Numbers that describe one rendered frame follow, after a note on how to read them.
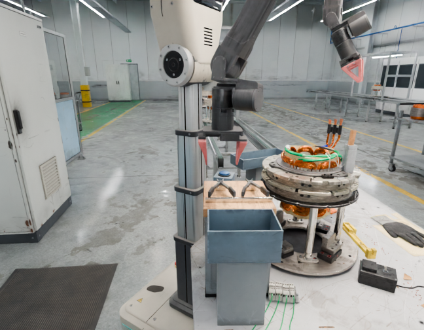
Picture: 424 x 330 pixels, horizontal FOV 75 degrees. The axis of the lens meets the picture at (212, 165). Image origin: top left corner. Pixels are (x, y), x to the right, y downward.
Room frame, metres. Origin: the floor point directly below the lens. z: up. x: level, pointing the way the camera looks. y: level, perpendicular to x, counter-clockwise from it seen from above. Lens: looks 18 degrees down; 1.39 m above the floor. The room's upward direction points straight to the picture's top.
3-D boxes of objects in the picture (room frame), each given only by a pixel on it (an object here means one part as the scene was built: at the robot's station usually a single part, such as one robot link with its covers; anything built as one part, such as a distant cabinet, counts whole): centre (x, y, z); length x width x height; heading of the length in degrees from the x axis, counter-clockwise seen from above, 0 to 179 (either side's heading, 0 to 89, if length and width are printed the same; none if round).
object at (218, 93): (0.72, -0.03, 1.34); 0.07 x 0.06 x 0.07; 58
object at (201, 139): (0.72, 0.00, 1.21); 0.07 x 0.07 x 0.09; 2
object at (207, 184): (0.74, -0.07, 1.05); 0.20 x 0.19 x 0.02; 1
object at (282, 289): (0.64, -0.20, 0.80); 0.10 x 0.05 x 0.04; 80
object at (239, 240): (0.59, -0.07, 0.92); 0.17 x 0.11 x 0.28; 91
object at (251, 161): (1.17, -0.22, 0.92); 0.25 x 0.11 x 0.28; 115
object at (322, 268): (0.91, -0.34, 0.80); 0.39 x 0.39 x 0.01
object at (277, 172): (0.91, -0.34, 1.09); 0.32 x 0.32 x 0.01
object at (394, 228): (1.00, -0.77, 0.79); 0.24 x 0.13 x 0.02; 6
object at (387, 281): (0.71, -0.51, 0.81); 0.10 x 0.06 x 0.06; 63
